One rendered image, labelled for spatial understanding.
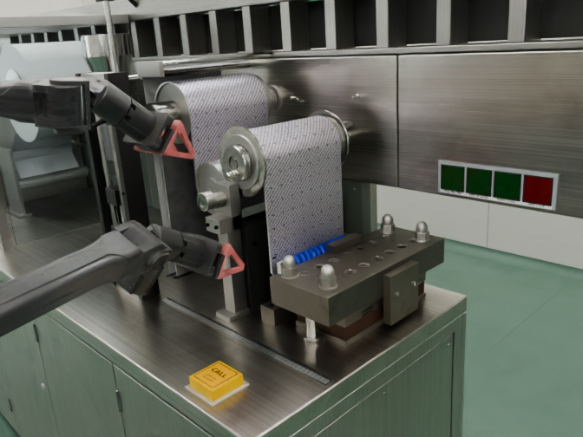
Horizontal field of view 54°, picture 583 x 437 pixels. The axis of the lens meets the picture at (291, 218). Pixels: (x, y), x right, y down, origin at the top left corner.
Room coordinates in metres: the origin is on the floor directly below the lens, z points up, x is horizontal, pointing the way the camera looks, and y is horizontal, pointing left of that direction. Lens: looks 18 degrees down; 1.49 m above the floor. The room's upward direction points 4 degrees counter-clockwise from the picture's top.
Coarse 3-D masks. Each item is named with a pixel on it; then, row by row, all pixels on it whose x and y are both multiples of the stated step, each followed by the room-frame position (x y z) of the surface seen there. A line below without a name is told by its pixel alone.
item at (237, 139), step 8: (232, 136) 1.17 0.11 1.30; (240, 136) 1.14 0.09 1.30; (232, 144) 1.17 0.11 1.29; (240, 144) 1.15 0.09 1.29; (248, 144) 1.13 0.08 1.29; (248, 152) 1.13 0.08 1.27; (256, 152) 1.12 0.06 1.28; (256, 160) 1.11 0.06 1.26; (256, 168) 1.12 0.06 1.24; (256, 176) 1.12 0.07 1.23; (240, 184) 1.15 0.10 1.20; (248, 184) 1.14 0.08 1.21
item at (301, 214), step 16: (320, 176) 1.23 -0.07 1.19; (336, 176) 1.26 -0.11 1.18; (272, 192) 1.13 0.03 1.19; (288, 192) 1.16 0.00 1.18; (304, 192) 1.19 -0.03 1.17; (320, 192) 1.22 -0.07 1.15; (336, 192) 1.26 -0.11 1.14; (272, 208) 1.12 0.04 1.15; (288, 208) 1.16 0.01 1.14; (304, 208) 1.19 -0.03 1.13; (320, 208) 1.22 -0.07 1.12; (336, 208) 1.26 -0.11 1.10; (272, 224) 1.12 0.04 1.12; (288, 224) 1.15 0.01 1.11; (304, 224) 1.19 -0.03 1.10; (320, 224) 1.22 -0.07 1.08; (336, 224) 1.26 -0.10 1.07; (272, 240) 1.12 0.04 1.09; (288, 240) 1.15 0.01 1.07; (304, 240) 1.18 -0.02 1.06; (320, 240) 1.22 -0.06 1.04; (272, 256) 1.12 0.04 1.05; (272, 272) 1.12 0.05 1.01
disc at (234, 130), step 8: (232, 128) 1.17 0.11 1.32; (240, 128) 1.15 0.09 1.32; (224, 136) 1.19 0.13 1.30; (248, 136) 1.13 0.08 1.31; (224, 144) 1.19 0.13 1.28; (256, 144) 1.12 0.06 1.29; (264, 160) 1.10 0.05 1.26; (224, 168) 1.20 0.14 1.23; (264, 168) 1.10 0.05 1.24; (264, 176) 1.11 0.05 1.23; (256, 184) 1.12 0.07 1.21; (240, 192) 1.16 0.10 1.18; (248, 192) 1.14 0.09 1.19; (256, 192) 1.13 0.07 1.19
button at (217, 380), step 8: (208, 368) 0.90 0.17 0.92; (216, 368) 0.90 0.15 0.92; (224, 368) 0.90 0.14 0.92; (232, 368) 0.90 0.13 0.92; (192, 376) 0.88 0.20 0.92; (200, 376) 0.88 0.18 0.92; (208, 376) 0.88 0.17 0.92; (216, 376) 0.88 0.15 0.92; (224, 376) 0.87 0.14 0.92; (232, 376) 0.87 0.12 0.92; (240, 376) 0.88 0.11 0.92; (192, 384) 0.88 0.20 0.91; (200, 384) 0.86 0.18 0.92; (208, 384) 0.85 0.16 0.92; (216, 384) 0.85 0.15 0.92; (224, 384) 0.85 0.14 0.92; (232, 384) 0.86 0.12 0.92; (240, 384) 0.87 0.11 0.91; (200, 392) 0.86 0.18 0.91; (208, 392) 0.84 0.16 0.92; (216, 392) 0.84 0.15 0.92; (224, 392) 0.85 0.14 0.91
